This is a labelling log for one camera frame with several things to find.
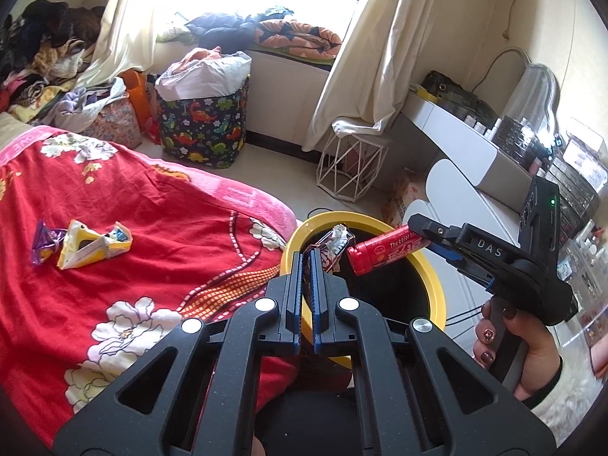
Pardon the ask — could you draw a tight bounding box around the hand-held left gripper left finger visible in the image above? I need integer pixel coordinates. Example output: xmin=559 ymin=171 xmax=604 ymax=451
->
xmin=51 ymin=251 xmax=305 ymax=456

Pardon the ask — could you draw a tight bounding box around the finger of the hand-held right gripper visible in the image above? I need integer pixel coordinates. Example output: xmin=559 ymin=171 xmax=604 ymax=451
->
xmin=408 ymin=214 xmax=461 ymax=249
xmin=427 ymin=242 xmax=496 ymax=291

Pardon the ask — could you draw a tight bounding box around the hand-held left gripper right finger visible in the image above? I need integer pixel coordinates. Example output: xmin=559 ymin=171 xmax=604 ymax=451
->
xmin=310 ymin=249 xmax=557 ymax=456

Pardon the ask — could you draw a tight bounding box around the yellow rimmed black trash bin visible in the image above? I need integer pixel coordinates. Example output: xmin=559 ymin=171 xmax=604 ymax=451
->
xmin=280 ymin=210 xmax=447 ymax=390

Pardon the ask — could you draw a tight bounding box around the red cylindrical snack tube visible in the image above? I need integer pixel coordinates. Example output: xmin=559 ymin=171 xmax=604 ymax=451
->
xmin=347 ymin=228 xmax=429 ymax=276

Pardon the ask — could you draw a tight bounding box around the foil snack wrapper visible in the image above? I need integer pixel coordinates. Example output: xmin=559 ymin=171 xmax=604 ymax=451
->
xmin=304 ymin=224 xmax=356 ymax=306

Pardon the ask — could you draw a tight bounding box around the person's right forearm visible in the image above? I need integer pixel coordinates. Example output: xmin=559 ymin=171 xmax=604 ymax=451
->
xmin=517 ymin=356 xmax=564 ymax=410

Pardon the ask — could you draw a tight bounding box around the person's right hand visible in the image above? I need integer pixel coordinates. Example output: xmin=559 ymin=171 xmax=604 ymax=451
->
xmin=472 ymin=300 xmax=562 ymax=402

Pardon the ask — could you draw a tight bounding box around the cardboard box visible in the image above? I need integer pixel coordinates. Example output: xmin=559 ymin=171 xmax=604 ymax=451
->
xmin=382 ymin=168 xmax=428 ymax=229

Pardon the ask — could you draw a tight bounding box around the white vanity desk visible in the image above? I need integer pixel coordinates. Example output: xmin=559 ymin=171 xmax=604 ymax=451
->
xmin=401 ymin=90 xmax=538 ymax=338

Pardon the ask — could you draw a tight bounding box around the clear acrylic cosmetic organizer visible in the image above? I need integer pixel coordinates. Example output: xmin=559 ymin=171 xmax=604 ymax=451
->
xmin=491 ymin=116 xmax=608 ymax=286

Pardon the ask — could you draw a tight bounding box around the white cloth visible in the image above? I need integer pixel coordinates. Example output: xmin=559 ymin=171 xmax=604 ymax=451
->
xmin=331 ymin=116 xmax=382 ymax=139

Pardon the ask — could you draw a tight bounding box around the red floral blanket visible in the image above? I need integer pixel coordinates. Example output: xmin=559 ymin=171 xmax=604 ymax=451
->
xmin=0 ymin=126 xmax=312 ymax=447

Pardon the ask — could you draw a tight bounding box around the black bag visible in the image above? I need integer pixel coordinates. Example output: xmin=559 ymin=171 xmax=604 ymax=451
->
xmin=420 ymin=70 xmax=499 ymax=125

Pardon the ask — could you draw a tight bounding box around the arched vanity mirror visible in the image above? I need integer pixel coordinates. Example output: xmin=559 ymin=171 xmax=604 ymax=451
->
xmin=499 ymin=63 xmax=560 ymax=153

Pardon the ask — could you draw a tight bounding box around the cream curtain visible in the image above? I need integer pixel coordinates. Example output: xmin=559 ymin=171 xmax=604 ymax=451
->
xmin=76 ymin=0 xmax=163 ymax=90
xmin=304 ymin=0 xmax=429 ymax=153

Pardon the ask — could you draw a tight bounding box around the dinosaur print storage basket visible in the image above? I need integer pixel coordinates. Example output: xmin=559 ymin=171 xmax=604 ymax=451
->
xmin=156 ymin=76 xmax=251 ymax=170

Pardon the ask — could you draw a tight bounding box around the yellow snack package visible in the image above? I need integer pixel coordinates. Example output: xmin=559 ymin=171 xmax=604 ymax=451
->
xmin=57 ymin=220 xmax=134 ymax=271

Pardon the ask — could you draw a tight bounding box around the orange black patterned quilt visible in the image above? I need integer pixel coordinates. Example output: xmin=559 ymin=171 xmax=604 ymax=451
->
xmin=254 ymin=19 xmax=343 ymax=61

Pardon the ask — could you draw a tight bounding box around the large white plastic bag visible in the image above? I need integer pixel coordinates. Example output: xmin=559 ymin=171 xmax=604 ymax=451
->
xmin=156 ymin=47 xmax=252 ymax=104

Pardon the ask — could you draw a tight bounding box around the floral fabric bag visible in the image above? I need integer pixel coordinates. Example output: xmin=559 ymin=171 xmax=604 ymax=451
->
xmin=83 ymin=97 xmax=143 ymax=151

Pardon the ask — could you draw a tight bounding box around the orange bag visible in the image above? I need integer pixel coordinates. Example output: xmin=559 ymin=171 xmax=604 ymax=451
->
xmin=119 ymin=70 xmax=158 ymax=137

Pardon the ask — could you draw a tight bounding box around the purple snack wrapper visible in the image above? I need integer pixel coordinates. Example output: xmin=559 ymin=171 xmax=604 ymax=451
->
xmin=31 ymin=220 xmax=68 ymax=267

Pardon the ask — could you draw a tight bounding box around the dark puffer jacket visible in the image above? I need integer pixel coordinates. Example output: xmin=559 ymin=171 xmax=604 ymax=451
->
xmin=185 ymin=12 xmax=260 ymax=49

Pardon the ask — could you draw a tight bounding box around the pale lavender garment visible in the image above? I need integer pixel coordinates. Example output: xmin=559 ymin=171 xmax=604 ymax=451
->
xmin=52 ymin=77 xmax=127 ymax=130

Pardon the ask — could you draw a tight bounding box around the pile of clothes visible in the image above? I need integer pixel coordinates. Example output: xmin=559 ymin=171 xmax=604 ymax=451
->
xmin=0 ymin=0 xmax=108 ymax=124

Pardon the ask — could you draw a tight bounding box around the white wire side table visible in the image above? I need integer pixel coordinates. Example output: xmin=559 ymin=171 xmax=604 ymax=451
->
xmin=316 ymin=128 xmax=389 ymax=201

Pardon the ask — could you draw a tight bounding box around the grey wall cable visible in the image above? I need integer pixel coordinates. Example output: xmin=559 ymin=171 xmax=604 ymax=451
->
xmin=470 ymin=46 xmax=526 ymax=94

